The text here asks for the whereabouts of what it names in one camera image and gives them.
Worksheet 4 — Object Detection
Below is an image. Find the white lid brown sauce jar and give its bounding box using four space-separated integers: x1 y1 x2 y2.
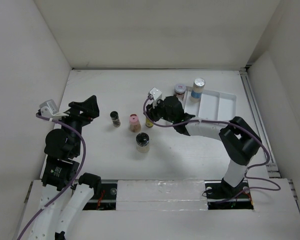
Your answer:
173 83 187 101

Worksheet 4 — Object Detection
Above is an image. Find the black lid white powder jar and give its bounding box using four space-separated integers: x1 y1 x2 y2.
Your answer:
135 132 150 153

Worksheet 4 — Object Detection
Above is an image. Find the yellow label bottle cork cap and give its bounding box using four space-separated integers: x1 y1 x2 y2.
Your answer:
145 118 154 128

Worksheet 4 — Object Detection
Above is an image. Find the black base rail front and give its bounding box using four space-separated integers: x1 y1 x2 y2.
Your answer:
83 179 254 212

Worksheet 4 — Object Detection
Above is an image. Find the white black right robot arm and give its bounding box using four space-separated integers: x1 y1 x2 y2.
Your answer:
143 94 262 199

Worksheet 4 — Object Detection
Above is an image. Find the black pepper grinder bottle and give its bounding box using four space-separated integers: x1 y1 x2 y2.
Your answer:
110 111 121 128

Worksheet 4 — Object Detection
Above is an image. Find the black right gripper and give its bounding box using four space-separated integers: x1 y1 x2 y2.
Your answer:
143 97 176 124

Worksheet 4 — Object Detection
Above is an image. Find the aluminium rail right edge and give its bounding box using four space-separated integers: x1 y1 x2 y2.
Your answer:
239 64 282 179

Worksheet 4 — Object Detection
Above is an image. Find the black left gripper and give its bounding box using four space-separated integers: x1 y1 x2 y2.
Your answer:
55 94 99 155

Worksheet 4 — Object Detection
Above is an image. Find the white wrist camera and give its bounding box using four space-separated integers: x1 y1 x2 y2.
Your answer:
38 99 69 120
148 87 163 107

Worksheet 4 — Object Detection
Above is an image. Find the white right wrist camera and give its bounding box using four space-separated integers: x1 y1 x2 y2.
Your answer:
148 87 163 107

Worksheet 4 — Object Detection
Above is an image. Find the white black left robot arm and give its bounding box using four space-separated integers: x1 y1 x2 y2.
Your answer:
17 95 102 240

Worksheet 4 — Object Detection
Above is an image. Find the blue label silver lid jar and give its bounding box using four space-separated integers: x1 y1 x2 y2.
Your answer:
190 78 206 103

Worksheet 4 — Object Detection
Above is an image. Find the pink lid spice jar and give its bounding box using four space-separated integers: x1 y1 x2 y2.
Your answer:
129 113 141 133

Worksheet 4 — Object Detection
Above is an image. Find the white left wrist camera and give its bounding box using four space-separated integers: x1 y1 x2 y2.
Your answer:
38 99 69 120

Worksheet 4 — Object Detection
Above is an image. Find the white divided organizer tray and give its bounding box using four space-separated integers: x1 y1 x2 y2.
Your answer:
182 86 237 121

